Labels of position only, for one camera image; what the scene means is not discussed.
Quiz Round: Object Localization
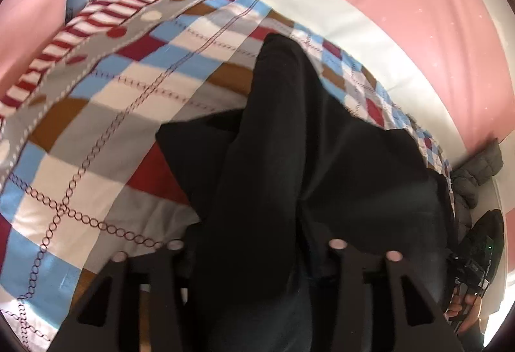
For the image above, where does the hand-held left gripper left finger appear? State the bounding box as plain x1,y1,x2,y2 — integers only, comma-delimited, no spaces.
48,239,190,352

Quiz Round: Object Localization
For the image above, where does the dark grey quilted jacket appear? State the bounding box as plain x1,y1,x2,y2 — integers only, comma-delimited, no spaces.
451,141,505,240

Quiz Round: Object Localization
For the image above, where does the person's right hand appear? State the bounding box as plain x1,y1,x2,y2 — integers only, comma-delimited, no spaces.
446,290,483,325

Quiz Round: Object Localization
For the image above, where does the white mattress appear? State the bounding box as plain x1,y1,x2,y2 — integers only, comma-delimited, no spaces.
187,0,489,162

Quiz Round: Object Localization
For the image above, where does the checkered blanket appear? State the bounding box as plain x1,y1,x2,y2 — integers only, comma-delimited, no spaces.
0,0,455,352

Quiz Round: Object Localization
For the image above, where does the black garment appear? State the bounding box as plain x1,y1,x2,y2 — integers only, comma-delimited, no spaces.
155,32,457,352

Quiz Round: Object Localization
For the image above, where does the person's right forearm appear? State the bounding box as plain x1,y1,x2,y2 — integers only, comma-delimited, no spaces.
454,318,489,352

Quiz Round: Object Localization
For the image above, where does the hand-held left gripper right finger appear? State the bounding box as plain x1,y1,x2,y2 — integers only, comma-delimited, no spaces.
326,238,467,352

